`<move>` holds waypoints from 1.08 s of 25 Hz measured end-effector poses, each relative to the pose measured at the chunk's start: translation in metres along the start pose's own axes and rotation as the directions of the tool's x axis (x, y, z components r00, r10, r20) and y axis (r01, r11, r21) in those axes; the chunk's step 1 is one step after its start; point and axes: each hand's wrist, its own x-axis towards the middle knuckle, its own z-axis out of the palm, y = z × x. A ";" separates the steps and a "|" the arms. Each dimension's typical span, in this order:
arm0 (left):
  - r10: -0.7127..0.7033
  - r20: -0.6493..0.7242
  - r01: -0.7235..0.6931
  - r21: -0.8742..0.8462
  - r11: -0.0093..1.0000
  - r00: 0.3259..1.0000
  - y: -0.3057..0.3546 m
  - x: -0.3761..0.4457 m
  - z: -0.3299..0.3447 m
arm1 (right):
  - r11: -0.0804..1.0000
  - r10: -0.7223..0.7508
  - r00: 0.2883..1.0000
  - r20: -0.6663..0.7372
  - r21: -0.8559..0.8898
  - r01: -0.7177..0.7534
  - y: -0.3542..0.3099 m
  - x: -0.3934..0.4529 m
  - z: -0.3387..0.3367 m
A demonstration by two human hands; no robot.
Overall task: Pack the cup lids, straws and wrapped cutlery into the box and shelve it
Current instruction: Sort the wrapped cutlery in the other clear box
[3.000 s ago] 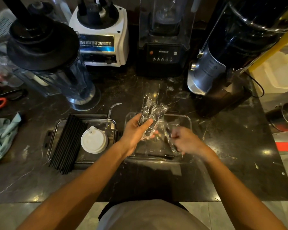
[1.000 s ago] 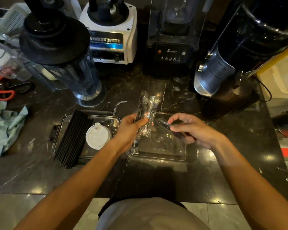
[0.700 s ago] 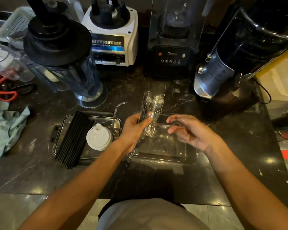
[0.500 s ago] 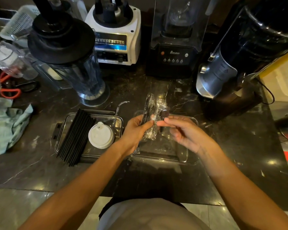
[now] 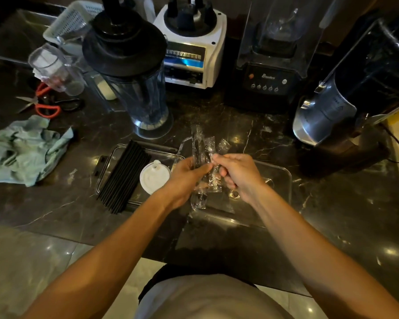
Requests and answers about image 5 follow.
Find person's right hand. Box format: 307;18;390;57
212;153;268;206

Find person's left hand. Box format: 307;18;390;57
159;157;214;210

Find clear plastic straw wrappers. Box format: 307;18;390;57
176;124;231;210

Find person's left forearm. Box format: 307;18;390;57
22;189;178;319

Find person's right forearm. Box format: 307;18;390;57
249;184;399;319

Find clear plastic tray lid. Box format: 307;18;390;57
190;159;292;228

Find white cup lid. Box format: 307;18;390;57
140;160;172;195

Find clear plastic tray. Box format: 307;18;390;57
94;144;187;210

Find bundle of black straws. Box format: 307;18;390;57
97;140;151;214

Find white blender base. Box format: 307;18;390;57
154;0;227;89

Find blender jar with black lid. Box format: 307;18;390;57
82;0;174;140

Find person's white shirt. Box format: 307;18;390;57
135;264;295;319

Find clear plastic container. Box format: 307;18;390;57
83;68;125;113

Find silver and black appliance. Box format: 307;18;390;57
293;6;399;163

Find clear measuring cup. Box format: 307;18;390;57
28;43;86;97

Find green cloth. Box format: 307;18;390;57
0;115;74;187

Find white plastic basket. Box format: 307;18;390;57
43;0;104;57

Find metal sink tray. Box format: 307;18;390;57
0;8;67;65

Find black blender with clear enclosure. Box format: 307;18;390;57
231;0;338;111

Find orange handled scissors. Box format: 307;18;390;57
16;83;84;119

